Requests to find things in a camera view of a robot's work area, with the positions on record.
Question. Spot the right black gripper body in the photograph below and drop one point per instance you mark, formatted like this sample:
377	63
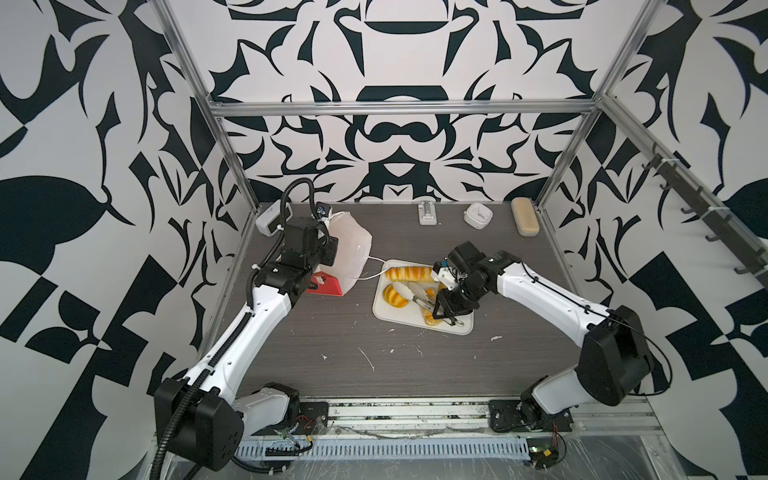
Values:
461	298

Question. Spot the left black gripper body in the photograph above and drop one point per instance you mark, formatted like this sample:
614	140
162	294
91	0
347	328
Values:
323	253

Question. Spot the round yellow fake bun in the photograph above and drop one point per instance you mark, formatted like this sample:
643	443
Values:
393	298

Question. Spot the long ridged fake loaf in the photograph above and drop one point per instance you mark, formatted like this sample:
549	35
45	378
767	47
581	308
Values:
410	273

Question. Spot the long braided fake bread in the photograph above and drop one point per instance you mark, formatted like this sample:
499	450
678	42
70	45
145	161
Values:
427	313

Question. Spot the red white paper bag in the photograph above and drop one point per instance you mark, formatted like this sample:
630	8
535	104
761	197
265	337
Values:
354	248

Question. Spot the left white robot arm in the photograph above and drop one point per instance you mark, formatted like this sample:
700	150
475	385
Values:
200	417

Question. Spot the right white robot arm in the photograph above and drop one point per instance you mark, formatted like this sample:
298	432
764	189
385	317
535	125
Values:
614	354

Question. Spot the white plastic tray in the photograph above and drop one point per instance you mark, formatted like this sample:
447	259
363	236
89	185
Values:
411	314

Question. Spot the white digital clock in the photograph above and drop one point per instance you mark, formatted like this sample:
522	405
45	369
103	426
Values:
269	222

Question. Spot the small white alarm clock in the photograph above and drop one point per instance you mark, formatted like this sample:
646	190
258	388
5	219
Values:
478	216

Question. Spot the beige glasses case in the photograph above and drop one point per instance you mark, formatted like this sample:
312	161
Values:
525	217

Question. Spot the small circuit board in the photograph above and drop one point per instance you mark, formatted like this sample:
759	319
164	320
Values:
545	456

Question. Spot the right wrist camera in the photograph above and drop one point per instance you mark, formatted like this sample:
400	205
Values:
445	274

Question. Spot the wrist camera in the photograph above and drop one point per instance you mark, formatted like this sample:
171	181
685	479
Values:
445	274
323	210

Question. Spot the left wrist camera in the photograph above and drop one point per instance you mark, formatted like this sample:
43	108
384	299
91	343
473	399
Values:
323	210

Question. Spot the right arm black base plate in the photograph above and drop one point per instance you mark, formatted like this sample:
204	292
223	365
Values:
507	416

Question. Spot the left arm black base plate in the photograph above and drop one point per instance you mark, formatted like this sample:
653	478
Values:
298	417

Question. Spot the grey wall hook rail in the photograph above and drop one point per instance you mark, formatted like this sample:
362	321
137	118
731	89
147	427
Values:
701	204

